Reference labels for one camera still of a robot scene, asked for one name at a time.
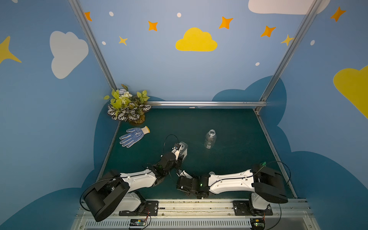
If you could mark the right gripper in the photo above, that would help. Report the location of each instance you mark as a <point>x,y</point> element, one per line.
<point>180,184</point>

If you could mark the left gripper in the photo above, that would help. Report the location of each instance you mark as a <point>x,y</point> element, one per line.
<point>175,152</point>

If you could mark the square clear plastic bottle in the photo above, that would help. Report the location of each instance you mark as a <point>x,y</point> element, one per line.
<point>182,152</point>

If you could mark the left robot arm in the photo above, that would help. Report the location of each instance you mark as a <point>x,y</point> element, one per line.
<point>104,196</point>

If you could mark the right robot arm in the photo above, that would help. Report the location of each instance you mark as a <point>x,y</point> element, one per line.
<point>265,185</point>

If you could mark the round clear plastic bottle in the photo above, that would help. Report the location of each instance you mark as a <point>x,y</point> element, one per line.
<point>210,139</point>

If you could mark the blue dotted work glove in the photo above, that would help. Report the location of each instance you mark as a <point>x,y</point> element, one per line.
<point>132,136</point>

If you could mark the left controller board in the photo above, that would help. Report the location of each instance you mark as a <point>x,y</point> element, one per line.
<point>138,223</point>

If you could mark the controller board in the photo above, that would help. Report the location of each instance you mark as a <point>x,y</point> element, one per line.
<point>257,224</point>
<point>138,223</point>

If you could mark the artificial potted plant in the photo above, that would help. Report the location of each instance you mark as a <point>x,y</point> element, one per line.
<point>127,107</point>

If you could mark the right controller board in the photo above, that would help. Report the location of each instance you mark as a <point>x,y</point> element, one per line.
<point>257,224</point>

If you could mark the aluminium front rail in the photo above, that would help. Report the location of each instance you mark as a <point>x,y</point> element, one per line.
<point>209,214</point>

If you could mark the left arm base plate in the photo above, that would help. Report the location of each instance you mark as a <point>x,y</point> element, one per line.
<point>146,207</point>

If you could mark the aluminium back frame bar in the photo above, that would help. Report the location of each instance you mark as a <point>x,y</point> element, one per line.
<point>210,104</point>

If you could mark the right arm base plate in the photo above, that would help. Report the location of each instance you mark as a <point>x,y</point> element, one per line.
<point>244,208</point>

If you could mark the left aluminium frame post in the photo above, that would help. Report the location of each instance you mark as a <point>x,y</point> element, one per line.
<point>84,23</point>

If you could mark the aluminium frame post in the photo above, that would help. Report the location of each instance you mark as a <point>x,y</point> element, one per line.
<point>84,23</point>
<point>299,35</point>

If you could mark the right aluminium frame post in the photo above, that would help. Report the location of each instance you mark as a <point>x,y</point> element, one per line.
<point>299,35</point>

